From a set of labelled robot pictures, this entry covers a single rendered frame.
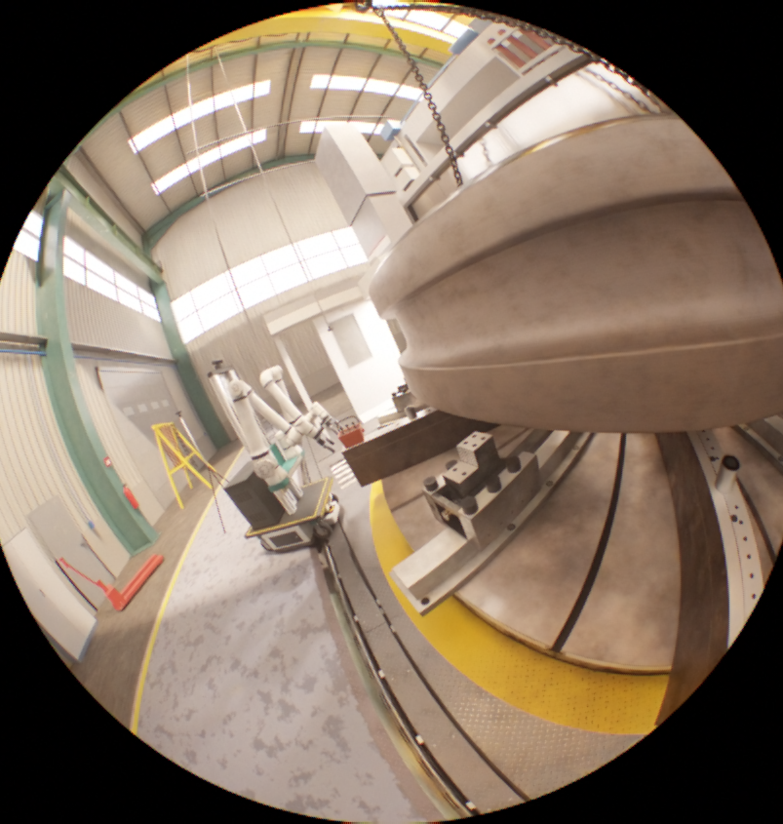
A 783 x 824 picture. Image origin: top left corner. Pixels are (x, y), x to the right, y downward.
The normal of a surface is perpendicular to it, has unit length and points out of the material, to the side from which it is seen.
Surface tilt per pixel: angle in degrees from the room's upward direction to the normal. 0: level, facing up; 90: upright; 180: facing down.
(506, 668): 0
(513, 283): 90
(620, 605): 0
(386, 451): 90
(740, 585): 0
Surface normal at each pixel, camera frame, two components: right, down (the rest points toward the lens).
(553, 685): -0.40, -0.87
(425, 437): 0.08, 0.27
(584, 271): -0.71, 0.49
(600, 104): -0.83, 0.48
